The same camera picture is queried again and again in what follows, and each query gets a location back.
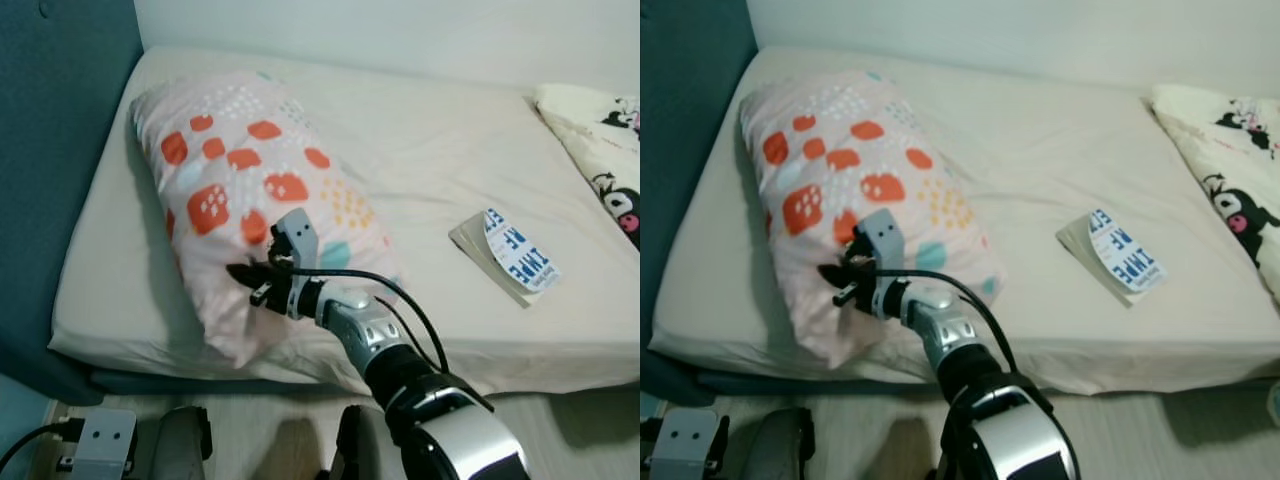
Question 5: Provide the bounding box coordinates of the pink pillow with orange shapes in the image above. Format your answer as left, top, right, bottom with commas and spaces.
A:
740, 70, 1006, 369
128, 70, 401, 369

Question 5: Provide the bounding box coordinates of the white book with blue letters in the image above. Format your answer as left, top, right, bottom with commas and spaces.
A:
448, 208, 563, 309
1055, 208, 1169, 306

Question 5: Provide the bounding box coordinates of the cream cartoon print blanket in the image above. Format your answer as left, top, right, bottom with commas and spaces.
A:
533, 83, 641, 251
1148, 83, 1280, 306

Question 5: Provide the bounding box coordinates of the silver robot right leg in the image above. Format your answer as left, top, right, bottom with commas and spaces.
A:
930, 420, 963, 480

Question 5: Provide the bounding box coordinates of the cream sheeted mattress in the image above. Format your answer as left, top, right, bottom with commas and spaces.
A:
648, 45, 1280, 396
48, 45, 641, 396

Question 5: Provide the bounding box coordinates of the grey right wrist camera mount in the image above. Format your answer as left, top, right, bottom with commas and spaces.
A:
855, 207, 906, 271
272, 207, 321, 273

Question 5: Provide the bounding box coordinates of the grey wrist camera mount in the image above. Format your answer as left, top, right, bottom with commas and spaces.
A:
855, 207, 906, 271
272, 207, 321, 273
648, 408, 721, 480
70, 408, 138, 480

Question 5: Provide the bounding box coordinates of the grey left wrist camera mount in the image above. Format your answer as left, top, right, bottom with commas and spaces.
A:
648, 408, 721, 480
70, 408, 138, 480

